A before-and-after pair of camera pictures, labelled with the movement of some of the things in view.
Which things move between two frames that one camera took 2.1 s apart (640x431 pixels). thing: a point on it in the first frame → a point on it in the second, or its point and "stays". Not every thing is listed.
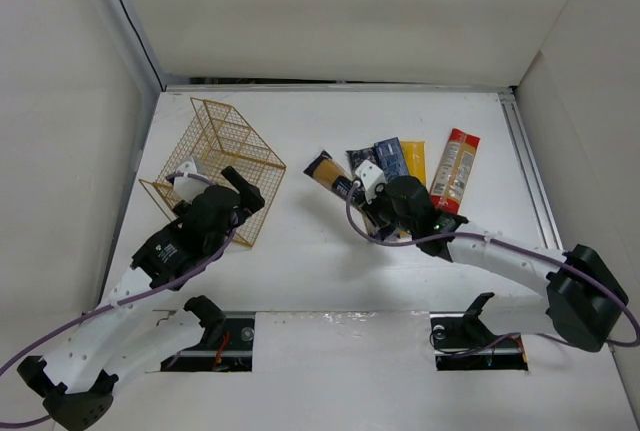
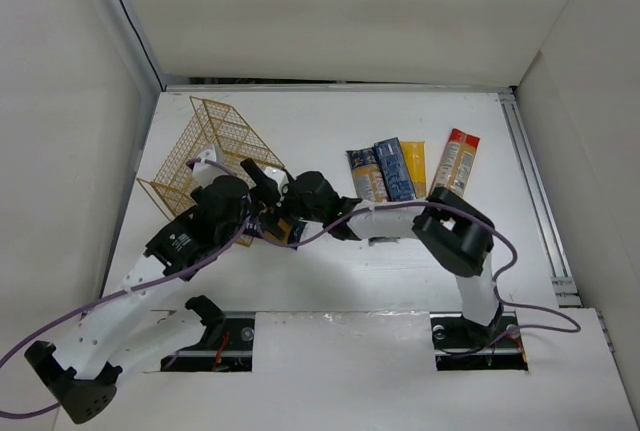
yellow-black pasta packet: (327, 171) → (284, 231)
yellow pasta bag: (414, 153) stays
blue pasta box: (391, 158) stays
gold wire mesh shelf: (220, 138) stays
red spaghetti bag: (448, 188) stays
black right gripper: (378, 216) → (279, 221)
